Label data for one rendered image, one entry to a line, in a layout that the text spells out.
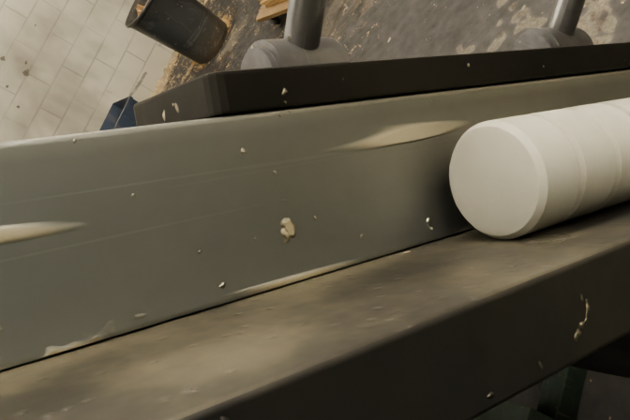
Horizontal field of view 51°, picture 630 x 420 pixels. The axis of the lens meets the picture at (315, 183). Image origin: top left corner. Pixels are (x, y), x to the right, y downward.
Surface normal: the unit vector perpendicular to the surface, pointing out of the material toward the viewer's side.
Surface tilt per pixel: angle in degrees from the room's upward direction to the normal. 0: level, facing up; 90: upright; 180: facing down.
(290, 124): 90
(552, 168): 87
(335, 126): 90
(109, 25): 90
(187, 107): 35
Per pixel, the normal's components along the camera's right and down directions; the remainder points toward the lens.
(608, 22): -0.75, -0.44
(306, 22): 0.04, 0.46
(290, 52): 0.40, -0.58
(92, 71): 0.54, 0.04
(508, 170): -0.80, 0.16
